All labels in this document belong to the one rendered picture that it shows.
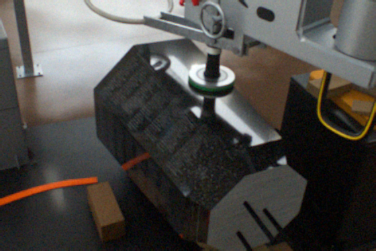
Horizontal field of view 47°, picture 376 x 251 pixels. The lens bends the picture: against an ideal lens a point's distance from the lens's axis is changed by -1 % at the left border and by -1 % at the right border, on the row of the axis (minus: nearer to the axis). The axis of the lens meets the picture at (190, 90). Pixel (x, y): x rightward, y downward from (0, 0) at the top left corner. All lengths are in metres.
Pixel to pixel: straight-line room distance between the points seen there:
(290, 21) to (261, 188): 0.63
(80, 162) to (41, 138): 0.37
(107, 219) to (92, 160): 0.62
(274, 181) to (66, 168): 1.44
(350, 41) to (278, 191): 0.67
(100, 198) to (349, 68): 1.46
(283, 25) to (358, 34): 0.27
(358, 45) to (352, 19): 0.08
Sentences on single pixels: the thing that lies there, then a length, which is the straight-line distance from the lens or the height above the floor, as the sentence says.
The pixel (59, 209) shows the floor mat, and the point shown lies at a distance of 2.51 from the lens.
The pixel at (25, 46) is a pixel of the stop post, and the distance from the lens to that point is 3.73.
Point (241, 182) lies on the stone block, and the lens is 1.60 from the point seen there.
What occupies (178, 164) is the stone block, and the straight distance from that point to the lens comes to 1.72.
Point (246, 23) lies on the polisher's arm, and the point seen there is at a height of 1.19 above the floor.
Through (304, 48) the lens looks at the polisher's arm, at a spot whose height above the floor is 1.19.
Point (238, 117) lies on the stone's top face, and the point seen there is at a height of 0.80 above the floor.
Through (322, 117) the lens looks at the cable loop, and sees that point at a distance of 1.67.
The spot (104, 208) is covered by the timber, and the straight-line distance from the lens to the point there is 2.31.
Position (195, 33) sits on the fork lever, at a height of 1.04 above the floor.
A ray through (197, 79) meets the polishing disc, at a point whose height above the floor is 0.84.
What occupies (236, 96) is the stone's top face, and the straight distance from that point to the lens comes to 1.92.
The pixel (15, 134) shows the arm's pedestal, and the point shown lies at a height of 0.24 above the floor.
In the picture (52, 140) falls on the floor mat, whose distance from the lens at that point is 2.99.
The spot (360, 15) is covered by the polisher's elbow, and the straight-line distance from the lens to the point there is 1.39.
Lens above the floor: 1.79
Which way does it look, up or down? 31 degrees down
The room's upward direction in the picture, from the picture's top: 4 degrees clockwise
